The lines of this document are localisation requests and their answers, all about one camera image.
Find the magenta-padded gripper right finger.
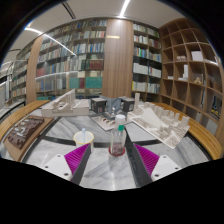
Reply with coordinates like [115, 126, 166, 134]
[132, 143, 183, 187]

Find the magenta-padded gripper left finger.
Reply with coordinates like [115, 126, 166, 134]
[42, 143, 92, 186]

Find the clear bottle with green label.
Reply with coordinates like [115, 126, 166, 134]
[109, 114, 128, 157]

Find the white cup with yellow rim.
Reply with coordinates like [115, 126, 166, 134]
[73, 130, 95, 154]

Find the white city model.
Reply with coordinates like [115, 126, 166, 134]
[128, 92, 191, 150]

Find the brown model on wooden board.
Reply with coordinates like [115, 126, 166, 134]
[3, 114, 46, 163]

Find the beige building model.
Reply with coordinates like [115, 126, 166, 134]
[40, 88, 91, 119]

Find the dark grey building model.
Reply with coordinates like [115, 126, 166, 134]
[90, 96, 136, 132]

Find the distant bookshelf row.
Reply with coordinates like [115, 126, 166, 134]
[9, 59, 30, 103]

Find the narrow tall bookshelf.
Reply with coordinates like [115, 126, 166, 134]
[132, 22, 164, 102]

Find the wide glass-fronted bookshelf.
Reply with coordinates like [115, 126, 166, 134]
[35, 19, 108, 101]

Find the long ceiling light strip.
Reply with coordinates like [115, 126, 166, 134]
[23, 27, 45, 36]

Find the straight ceiling light strip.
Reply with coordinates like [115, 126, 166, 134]
[118, 0, 132, 19]

